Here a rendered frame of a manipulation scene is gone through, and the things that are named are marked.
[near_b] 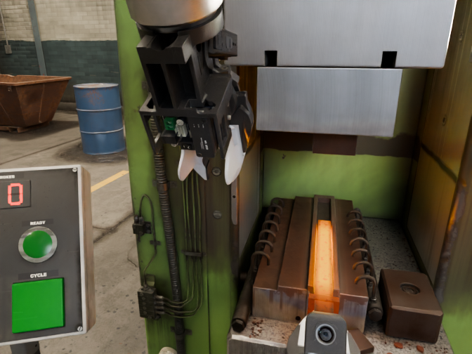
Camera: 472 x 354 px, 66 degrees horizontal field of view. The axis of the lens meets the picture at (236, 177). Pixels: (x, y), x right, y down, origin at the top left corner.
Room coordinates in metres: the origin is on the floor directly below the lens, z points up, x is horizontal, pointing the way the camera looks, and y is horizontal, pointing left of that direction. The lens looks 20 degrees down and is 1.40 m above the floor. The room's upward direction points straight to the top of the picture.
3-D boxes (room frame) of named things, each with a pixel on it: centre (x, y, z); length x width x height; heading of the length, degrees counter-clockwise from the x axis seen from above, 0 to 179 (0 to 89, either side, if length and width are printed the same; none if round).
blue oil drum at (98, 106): (4.96, 1.86, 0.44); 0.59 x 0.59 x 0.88
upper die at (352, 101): (0.74, -0.18, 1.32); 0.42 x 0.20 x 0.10; 167
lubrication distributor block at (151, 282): (0.74, 0.21, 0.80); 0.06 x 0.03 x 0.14; 77
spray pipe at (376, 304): (0.67, -0.28, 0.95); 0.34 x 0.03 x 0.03; 167
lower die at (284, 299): (0.74, -0.18, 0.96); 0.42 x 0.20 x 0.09; 167
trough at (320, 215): (0.73, -0.20, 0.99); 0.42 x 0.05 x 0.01; 167
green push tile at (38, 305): (0.47, 0.31, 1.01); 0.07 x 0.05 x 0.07; 102
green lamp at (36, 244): (0.52, 0.32, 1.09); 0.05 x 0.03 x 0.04; 77
